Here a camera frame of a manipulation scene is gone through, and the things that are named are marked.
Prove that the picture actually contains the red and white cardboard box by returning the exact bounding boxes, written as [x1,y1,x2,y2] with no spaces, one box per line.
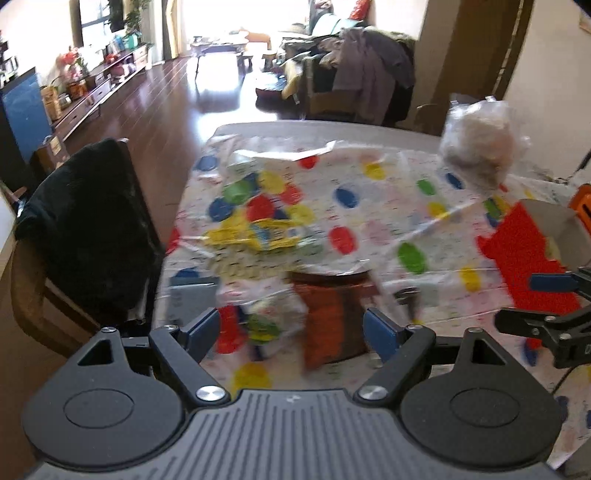
[476,198,591,351]

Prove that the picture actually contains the brown orange snack bag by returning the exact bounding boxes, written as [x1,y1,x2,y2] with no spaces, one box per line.
[288,272,379,371]

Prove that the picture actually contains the coffee table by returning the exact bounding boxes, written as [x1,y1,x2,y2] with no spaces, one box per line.
[190,34,252,79]

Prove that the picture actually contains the long low tv cabinet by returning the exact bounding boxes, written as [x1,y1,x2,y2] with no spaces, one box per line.
[51,43,149,140]

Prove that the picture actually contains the red snack packet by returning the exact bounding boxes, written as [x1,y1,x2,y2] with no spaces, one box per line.
[216,305,247,355]

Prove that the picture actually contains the clear bowl with plastic bag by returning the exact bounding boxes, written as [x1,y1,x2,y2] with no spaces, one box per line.
[439,95,531,193]

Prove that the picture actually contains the polka dot plastic tablecloth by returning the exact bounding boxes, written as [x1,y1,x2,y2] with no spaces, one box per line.
[151,133,591,469]

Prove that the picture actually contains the dark wooden dining chair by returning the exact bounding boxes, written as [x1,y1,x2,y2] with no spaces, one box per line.
[10,139,164,357]

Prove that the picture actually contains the yellow snack packet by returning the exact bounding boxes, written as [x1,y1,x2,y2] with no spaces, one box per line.
[204,219,304,252]

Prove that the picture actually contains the sofa with piled clothes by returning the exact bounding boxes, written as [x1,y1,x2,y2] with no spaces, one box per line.
[280,18,416,127]

